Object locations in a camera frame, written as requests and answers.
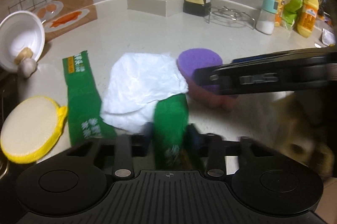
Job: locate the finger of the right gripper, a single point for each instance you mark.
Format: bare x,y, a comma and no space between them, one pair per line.
293,70

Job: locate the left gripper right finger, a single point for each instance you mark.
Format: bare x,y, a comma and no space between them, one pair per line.
206,152

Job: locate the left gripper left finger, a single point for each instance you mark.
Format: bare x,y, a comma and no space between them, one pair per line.
132,154

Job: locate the green chopstick wrapper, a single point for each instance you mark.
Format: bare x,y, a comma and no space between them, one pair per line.
83,102
171,118

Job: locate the white paper napkin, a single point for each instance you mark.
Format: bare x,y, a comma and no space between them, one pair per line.
138,81

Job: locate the yellow cleaner bottle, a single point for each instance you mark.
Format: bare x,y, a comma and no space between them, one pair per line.
307,17

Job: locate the green plastic bag package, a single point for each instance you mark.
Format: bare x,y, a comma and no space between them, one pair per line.
290,13

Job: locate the purple pink sponge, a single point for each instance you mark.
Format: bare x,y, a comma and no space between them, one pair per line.
209,95

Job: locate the yellow round scrub pad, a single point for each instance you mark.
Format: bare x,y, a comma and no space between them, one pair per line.
32,129

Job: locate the garlic bulb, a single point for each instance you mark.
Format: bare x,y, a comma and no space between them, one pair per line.
26,64

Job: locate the white foam bowl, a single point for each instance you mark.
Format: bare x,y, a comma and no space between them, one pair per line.
20,30

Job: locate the metal wire rack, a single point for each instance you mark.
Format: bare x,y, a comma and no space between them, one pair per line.
230,17

